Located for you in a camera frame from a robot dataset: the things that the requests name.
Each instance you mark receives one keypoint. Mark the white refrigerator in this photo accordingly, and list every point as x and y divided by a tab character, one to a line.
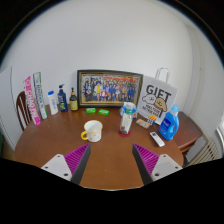
6	106

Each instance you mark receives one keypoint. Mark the blue detergent bottle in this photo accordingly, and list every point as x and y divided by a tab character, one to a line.
168	126

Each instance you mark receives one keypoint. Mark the white paper gift bag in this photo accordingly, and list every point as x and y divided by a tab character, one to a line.
158	98

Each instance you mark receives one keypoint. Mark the framed group photo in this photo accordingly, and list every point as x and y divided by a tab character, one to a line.
110	88

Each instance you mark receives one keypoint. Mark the white yellow-rimmed enamel mug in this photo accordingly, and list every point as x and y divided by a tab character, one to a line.
93	131

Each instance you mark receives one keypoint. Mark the white green tall box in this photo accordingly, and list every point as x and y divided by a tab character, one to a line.
40	96

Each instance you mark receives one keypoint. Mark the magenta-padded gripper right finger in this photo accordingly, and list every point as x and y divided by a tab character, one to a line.
146	157

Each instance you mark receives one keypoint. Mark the dark blue pump bottle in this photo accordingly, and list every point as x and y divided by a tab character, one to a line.
62	101

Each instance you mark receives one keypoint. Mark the green wrapped soap bar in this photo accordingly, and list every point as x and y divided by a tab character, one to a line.
91	110
103	112

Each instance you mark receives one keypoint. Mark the white pink tall box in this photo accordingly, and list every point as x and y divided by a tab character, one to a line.
31	101

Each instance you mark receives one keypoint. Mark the small patterned pouch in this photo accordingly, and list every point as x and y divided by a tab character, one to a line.
142	123

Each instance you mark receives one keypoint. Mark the clear green-labelled drink bottle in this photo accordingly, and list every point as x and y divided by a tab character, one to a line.
126	121

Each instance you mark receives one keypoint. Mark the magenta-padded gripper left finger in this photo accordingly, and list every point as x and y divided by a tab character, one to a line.
77	156

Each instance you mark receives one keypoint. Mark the amber pump bottle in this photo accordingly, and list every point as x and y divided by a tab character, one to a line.
73	103

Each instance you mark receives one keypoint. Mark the white radiator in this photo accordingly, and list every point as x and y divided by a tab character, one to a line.
201	153

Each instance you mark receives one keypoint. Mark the white blue-capped bottle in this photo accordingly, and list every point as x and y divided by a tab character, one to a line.
52	105

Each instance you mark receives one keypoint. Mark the colourful puzzle cube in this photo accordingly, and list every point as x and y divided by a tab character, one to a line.
152	120

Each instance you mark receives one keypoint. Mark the dark wooden chair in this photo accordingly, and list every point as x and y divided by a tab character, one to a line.
22	111

